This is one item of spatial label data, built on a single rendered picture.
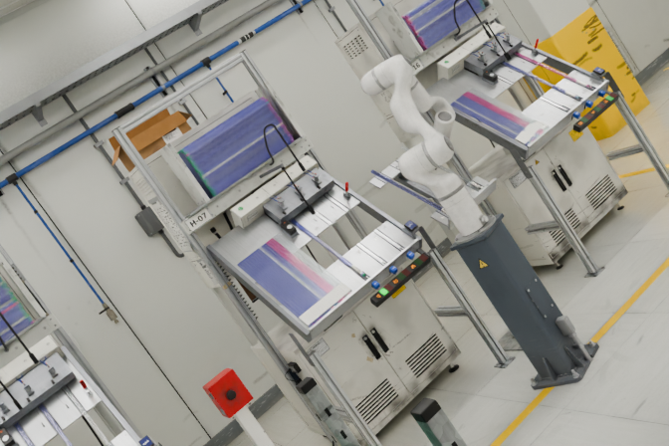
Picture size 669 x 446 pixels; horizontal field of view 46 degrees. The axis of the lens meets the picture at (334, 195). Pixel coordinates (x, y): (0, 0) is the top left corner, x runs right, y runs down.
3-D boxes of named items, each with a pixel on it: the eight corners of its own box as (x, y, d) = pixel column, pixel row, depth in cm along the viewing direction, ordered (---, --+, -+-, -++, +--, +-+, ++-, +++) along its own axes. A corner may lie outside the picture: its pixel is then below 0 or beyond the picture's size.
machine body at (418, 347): (468, 361, 388) (400, 261, 381) (368, 459, 360) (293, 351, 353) (405, 356, 447) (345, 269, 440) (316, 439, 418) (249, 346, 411)
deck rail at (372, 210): (422, 247, 356) (421, 238, 351) (419, 249, 355) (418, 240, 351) (319, 174, 396) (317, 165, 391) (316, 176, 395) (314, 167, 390)
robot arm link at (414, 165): (461, 190, 307) (428, 139, 305) (422, 212, 315) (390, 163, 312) (465, 181, 318) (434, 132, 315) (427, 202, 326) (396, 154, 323)
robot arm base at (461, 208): (503, 211, 317) (479, 174, 315) (483, 235, 304) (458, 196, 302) (468, 225, 331) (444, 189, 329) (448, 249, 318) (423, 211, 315)
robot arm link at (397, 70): (428, 176, 319) (462, 156, 312) (417, 174, 308) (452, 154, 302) (377, 73, 331) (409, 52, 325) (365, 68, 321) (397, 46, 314)
